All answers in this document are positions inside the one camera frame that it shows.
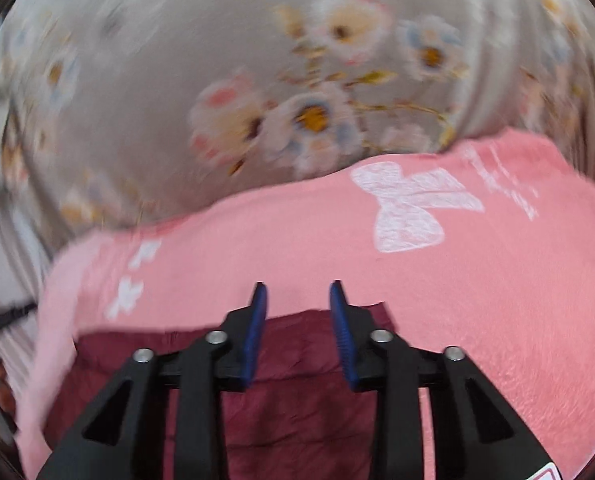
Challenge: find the pink bow print blanket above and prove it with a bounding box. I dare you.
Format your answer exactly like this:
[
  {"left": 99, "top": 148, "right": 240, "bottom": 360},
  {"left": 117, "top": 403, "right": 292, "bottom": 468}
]
[{"left": 17, "top": 130, "right": 595, "bottom": 479}]

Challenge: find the grey floral bed sheet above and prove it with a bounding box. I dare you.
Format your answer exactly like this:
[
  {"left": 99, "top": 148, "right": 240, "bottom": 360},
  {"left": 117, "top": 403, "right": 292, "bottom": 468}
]
[{"left": 0, "top": 0, "right": 595, "bottom": 256}]

